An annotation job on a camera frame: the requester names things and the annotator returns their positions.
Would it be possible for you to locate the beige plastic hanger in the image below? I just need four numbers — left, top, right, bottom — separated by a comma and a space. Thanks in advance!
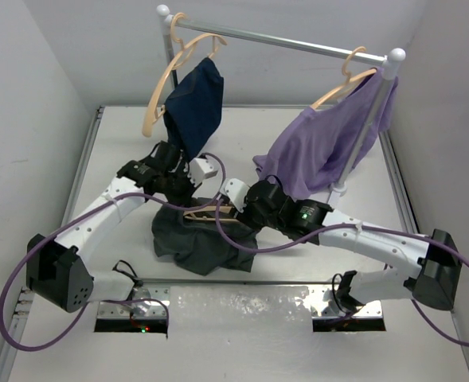
183, 201, 238, 223

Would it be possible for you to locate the dark grey t shirt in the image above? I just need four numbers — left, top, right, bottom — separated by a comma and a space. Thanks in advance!
151, 206, 255, 276

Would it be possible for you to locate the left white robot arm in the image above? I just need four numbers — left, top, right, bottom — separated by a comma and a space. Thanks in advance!
26, 142, 217, 313

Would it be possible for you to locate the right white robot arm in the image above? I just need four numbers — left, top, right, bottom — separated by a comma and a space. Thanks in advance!
221, 178, 462, 312

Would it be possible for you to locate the purple t shirt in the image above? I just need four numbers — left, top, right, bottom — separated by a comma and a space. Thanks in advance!
253, 71, 383, 200

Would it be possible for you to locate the beige hanger with navy garment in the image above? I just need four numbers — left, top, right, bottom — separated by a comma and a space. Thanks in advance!
142, 5, 227, 138

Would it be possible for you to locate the beige hanger with purple shirt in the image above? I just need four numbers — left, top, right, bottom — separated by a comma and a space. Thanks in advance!
310, 46, 377, 110

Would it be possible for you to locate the navy blue garment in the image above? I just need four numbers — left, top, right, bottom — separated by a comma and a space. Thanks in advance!
163, 57, 224, 160

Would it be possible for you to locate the white metal clothes rack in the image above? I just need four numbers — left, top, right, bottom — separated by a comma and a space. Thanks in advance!
164, 18, 406, 206

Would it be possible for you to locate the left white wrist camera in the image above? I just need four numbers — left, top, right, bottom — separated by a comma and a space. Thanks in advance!
187, 158, 218, 186

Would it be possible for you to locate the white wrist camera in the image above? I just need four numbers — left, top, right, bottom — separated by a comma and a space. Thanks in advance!
220, 178, 250, 212
187, 158, 218, 186

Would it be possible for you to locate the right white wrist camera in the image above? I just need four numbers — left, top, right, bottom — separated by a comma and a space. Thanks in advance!
220, 178, 250, 212

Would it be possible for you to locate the black thin cable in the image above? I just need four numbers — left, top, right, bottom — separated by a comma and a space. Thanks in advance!
112, 260, 143, 287

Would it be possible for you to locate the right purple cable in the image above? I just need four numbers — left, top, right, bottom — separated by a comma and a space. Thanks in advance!
214, 194, 469, 348

